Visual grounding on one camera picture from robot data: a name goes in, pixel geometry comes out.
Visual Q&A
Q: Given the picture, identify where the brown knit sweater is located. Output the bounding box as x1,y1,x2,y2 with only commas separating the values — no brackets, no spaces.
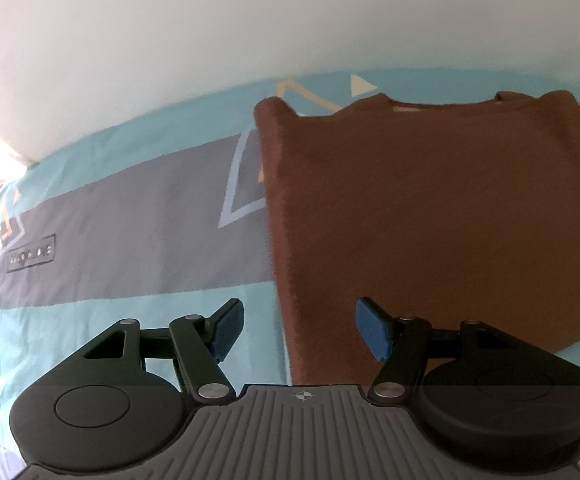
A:
254,91,580,385

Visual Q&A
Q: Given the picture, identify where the teal and grey bedsheet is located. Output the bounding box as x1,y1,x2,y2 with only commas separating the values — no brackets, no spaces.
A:
0,68,557,479

